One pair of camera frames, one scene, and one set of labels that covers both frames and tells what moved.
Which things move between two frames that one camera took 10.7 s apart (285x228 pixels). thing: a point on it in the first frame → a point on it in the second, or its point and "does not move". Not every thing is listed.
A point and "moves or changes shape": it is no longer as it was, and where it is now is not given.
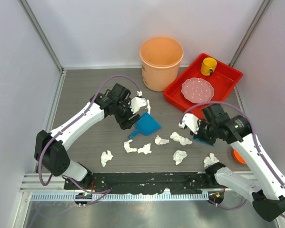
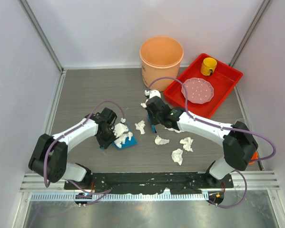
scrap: (210, 160) → (187, 142)
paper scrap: (159, 141) does not move
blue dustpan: (146, 125) → (127, 142)
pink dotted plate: (197, 90) does not move
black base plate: (142, 183) does not move
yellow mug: (208, 66) does not move
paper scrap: (183, 141) → (176, 131)
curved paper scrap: (126, 146) → (122, 139)
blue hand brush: (200, 141) → (153, 127)
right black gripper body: (206, 132) → (155, 118)
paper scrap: (145, 149) → (140, 126)
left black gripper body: (123, 112) → (104, 138)
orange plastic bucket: (161, 57) does not move
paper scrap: (178, 156) moves or changes shape
